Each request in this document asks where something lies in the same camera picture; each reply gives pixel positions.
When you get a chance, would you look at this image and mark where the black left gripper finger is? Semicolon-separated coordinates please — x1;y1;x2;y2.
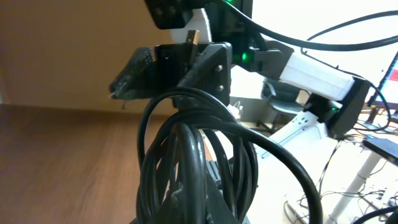
155;180;239;224

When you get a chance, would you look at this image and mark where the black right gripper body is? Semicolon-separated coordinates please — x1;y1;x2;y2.
155;42;233;106

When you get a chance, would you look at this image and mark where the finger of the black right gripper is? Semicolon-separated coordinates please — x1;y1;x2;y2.
109;47;155;100

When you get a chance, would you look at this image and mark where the black usb cable bundle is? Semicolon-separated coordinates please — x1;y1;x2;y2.
136;29;324;224

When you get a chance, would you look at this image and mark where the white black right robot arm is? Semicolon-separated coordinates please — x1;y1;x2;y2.
109;1;370;144

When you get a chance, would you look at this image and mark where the grey office chair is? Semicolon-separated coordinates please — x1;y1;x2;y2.
256;78;303;134

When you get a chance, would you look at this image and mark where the white desk leg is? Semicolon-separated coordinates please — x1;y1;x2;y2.
325;152;381;224

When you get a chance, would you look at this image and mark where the computer monitor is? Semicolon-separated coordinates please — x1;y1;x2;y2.
367;54;397;110

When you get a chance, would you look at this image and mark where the black right camera cable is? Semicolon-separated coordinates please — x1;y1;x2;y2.
217;0;398;52

